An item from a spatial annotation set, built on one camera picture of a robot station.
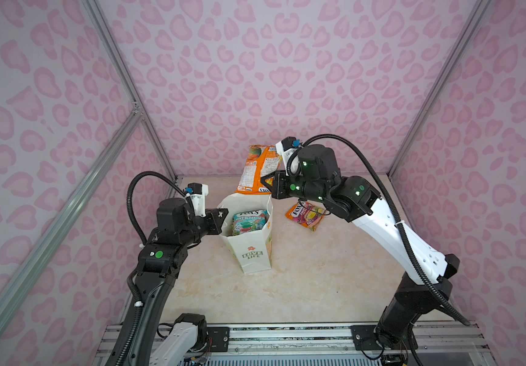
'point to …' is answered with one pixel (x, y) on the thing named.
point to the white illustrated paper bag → (252, 252)
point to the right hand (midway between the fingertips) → (263, 178)
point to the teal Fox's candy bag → (248, 221)
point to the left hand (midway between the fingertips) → (227, 207)
